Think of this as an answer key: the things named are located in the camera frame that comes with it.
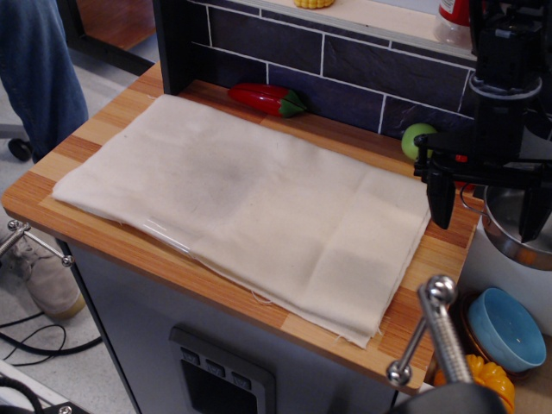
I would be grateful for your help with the cream folded cloth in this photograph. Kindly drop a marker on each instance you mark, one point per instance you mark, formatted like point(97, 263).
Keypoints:
point(320, 234)

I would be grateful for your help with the black chair caster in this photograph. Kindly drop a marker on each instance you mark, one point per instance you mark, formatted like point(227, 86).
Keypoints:
point(20, 149)

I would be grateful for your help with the beige shoe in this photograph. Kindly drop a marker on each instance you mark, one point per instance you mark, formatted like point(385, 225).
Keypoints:
point(49, 283)

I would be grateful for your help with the blue bowl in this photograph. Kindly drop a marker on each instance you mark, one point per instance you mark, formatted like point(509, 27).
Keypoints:
point(506, 331)

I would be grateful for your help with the green toy ball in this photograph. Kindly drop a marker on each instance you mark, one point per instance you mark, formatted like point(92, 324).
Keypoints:
point(408, 146)

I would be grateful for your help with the silver metal pot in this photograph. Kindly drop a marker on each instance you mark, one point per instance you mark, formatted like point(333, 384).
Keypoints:
point(504, 224)

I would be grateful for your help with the blue jeans leg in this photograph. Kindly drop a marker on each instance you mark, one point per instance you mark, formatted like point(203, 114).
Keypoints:
point(38, 74)

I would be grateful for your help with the orange toy pumpkin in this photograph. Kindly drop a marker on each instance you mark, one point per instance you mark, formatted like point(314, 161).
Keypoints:
point(494, 377)

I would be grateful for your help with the red toy chili pepper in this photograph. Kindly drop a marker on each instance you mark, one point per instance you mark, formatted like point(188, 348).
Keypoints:
point(273, 100)

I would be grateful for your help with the right silver clamp screw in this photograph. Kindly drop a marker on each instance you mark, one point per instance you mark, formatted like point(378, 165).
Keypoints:
point(435, 296)

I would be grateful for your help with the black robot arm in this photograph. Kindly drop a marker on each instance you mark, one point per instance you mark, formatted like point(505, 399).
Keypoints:
point(512, 44)

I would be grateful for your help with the yellow toy corn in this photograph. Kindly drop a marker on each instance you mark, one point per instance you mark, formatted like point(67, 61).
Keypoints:
point(313, 4)

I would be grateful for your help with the red ketchup bottle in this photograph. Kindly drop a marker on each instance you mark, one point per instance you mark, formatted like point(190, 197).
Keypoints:
point(452, 23)

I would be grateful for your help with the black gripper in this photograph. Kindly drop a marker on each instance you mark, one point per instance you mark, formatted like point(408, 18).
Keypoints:
point(524, 161)

